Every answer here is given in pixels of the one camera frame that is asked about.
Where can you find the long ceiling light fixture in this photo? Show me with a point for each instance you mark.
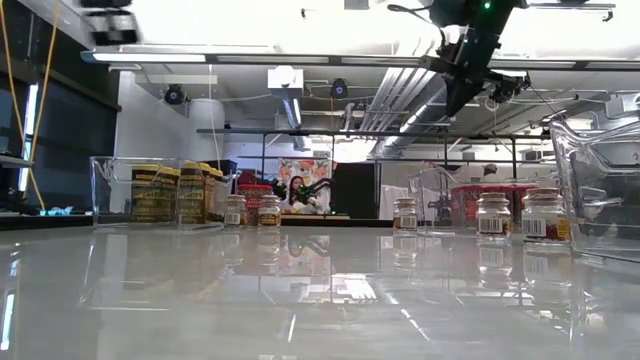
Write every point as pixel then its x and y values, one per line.
pixel 150 56

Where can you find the grey ribbed ceiling tray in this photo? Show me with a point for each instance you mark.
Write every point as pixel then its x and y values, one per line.
pixel 395 95

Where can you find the grey shelf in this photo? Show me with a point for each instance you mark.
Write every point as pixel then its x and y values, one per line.
pixel 15 161

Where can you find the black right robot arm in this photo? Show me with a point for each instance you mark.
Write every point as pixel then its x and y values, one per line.
pixel 480 30

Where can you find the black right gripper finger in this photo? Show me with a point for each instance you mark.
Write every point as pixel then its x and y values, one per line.
pixel 457 97

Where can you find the wooden bench top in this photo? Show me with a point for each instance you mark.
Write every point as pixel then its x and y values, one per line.
pixel 320 217

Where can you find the white cloth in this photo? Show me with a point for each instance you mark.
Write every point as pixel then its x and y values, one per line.
pixel 392 202

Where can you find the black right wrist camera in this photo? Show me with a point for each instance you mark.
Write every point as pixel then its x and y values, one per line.
pixel 510 87

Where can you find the black metal rack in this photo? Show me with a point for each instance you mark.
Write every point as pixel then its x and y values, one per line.
pixel 300 132

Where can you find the small clear plastic bin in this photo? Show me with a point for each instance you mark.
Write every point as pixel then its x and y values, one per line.
pixel 430 180
pixel 112 200

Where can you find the black machine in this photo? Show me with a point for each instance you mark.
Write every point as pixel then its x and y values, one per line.
pixel 442 210

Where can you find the white cylinder column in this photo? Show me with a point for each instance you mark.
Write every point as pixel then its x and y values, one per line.
pixel 207 130

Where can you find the person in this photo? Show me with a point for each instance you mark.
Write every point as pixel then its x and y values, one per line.
pixel 490 172
pixel 295 192

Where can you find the black round ceiling device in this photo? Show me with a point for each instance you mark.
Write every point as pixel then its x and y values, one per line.
pixel 339 89
pixel 174 94

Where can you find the colourful floral poster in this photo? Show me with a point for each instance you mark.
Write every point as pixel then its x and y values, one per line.
pixel 317 167

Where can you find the black panel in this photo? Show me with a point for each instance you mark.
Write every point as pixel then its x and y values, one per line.
pixel 352 192

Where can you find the light blue item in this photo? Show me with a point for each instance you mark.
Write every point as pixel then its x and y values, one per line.
pixel 55 211

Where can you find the white box fixture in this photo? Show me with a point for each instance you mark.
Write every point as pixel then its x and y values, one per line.
pixel 285 77

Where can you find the large clear plastic bin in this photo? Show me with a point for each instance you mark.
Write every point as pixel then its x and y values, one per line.
pixel 600 200

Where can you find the silver ventilation duct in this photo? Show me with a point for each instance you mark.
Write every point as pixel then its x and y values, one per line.
pixel 425 117

